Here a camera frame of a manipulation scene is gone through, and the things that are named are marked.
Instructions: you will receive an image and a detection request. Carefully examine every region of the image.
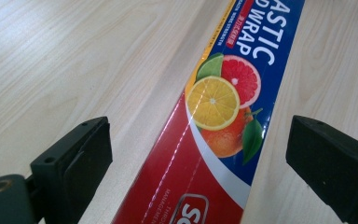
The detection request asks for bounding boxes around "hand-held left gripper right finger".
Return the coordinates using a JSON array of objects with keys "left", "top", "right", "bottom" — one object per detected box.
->
[{"left": 285, "top": 115, "right": 358, "bottom": 224}]

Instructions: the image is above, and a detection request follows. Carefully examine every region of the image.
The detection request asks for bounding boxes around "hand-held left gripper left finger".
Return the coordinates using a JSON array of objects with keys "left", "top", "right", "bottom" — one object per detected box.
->
[{"left": 30, "top": 116, "right": 114, "bottom": 224}]

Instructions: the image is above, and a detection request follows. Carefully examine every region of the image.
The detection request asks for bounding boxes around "plastic wrap box with fruit print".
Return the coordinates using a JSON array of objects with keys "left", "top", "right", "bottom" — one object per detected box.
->
[{"left": 111, "top": 0, "right": 306, "bottom": 224}]

